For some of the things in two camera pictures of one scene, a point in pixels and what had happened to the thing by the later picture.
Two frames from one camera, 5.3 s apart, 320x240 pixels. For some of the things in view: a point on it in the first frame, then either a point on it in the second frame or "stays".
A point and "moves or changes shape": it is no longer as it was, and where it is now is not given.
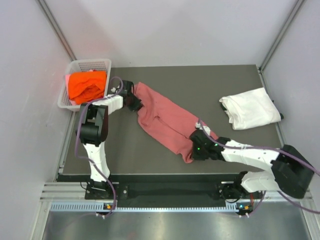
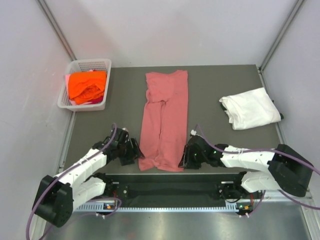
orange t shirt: x=85 y=86 stays
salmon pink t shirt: x=166 y=122 moves or changes shape
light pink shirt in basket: x=67 y=77 stays
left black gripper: x=137 y=105 → x=128 y=160
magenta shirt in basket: x=88 y=101 stays
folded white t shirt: x=250 y=109 stays
